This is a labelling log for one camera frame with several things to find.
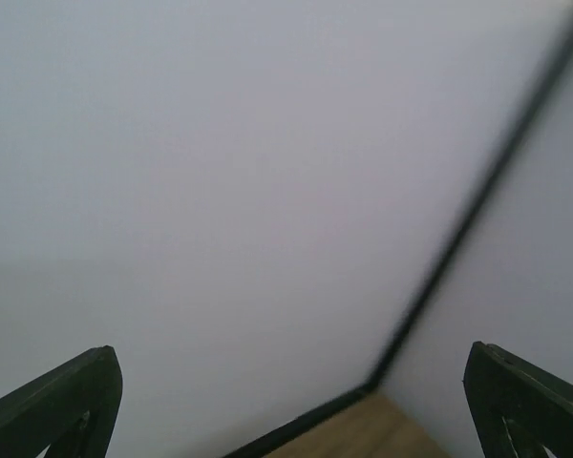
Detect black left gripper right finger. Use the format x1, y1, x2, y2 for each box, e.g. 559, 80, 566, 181
463, 342, 573, 457

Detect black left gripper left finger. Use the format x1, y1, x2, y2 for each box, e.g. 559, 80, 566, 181
0, 346, 122, 457

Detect black enclosure frame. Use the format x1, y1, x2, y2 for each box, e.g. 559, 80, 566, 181
227, 14, 573, 457

